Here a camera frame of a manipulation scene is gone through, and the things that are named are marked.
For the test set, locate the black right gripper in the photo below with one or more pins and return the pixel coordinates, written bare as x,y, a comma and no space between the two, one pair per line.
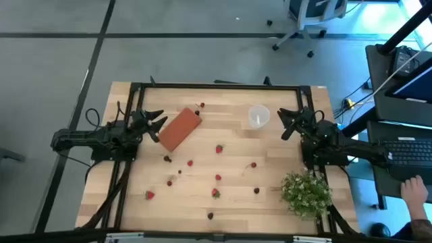
305,119

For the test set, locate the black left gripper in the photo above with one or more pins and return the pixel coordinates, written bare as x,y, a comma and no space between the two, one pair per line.
139,119

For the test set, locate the red raspberry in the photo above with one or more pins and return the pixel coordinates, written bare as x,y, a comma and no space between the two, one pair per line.
218,177
190,163

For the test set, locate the red cherry with stem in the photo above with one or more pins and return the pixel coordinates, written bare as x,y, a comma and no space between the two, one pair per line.
253,165
202,105
169,183

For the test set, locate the red strawberry with leaves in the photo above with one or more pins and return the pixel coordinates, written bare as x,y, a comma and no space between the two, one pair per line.
150,195
219,148
215,192

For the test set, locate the small dark blackberry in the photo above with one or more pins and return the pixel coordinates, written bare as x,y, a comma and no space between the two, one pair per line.
256,190

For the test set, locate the black blackberry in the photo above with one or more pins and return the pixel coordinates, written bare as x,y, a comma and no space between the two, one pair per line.
210,215

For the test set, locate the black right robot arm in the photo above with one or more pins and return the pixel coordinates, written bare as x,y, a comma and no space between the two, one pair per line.
354,146

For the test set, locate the person's forearm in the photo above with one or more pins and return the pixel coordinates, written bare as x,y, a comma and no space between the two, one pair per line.
422,226

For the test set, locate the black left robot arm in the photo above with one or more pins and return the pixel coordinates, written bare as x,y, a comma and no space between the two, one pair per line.
84,136

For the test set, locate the orange-brown rectangular block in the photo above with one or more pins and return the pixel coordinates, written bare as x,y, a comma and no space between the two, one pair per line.
179,130

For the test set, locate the clear plastic cup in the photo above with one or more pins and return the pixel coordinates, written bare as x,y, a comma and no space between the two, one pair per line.
259,116

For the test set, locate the yellow plug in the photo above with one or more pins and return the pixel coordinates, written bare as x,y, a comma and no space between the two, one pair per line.
349,103

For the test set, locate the potted plant with white flowers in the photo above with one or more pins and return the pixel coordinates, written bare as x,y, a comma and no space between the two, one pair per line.
305,194

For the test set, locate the black desk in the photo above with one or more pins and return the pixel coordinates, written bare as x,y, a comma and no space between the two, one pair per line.
381,101
381,189

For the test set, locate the white office chair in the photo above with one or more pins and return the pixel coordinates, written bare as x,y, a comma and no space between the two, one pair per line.
310,13

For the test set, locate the black laptop keyboard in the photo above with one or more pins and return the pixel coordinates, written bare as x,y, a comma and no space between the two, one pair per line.
408,153

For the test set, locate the black power adapter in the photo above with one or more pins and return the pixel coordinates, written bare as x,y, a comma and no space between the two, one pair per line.
401,59

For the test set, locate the monitor with blue screen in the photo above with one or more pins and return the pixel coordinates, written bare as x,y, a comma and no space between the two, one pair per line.
415,86

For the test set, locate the person's hand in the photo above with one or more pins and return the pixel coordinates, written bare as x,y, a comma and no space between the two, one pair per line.
414,192

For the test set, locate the black diagonal pole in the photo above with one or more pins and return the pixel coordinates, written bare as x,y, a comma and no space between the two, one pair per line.
405,28

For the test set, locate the grey furniture leg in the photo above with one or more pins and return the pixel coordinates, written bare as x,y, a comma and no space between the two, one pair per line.
10,155

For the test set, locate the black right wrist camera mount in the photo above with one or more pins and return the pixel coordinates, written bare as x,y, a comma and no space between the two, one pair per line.
287,134

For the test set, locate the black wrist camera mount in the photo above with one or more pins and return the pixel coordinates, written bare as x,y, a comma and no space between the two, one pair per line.
287,134
154,136

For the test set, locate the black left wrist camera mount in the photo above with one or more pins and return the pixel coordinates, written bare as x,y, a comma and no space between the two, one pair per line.
154,136

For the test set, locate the black rail with silver brackets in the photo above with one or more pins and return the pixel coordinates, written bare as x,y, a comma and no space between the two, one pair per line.
216,237

